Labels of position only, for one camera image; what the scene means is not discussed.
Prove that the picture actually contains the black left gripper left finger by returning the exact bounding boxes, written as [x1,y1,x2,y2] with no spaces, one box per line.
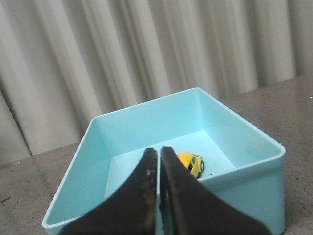
[61,148,157,235]

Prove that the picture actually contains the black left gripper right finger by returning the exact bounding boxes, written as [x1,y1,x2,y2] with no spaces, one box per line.
[160,146,269,235]

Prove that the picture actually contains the yellow toy beetle car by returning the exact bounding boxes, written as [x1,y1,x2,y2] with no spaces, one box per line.
[178,152,204,179]

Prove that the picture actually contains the light blue plastic box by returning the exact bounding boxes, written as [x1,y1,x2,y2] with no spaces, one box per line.
[42,88,286,235]

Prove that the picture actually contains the grey pleated curtain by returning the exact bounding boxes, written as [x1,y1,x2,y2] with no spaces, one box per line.
[0,0,313,165]

